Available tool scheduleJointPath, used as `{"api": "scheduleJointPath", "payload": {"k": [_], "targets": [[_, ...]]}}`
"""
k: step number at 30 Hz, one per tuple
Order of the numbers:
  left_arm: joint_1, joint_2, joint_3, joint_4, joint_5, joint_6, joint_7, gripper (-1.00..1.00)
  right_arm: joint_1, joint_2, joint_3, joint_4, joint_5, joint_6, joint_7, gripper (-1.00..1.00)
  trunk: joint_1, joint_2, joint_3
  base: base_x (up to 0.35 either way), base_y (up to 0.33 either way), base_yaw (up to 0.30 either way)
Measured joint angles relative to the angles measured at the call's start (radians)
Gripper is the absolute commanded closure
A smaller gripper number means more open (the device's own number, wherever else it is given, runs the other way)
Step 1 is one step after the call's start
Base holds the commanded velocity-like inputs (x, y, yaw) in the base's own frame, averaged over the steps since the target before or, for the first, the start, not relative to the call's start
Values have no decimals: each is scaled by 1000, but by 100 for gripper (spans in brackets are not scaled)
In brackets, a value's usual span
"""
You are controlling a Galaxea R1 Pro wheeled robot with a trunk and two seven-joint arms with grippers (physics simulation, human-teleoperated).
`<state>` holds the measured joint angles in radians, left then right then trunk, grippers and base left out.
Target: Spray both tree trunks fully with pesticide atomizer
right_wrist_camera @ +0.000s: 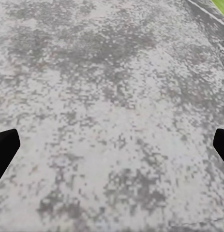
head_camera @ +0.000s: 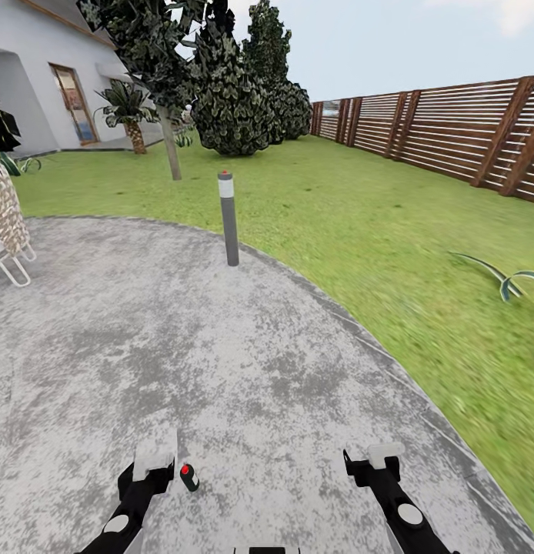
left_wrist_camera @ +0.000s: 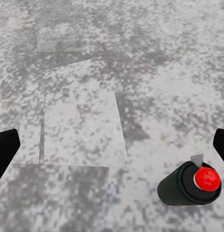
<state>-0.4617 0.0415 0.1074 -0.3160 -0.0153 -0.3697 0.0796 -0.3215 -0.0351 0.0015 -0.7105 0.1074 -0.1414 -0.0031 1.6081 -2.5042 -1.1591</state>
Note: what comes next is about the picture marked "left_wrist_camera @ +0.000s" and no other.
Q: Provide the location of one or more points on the pesticide atomizer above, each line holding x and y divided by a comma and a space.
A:
193, 183

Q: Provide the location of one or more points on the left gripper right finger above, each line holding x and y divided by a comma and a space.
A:
218, 142

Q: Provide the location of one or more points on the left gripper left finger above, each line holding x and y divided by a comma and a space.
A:
9, 145

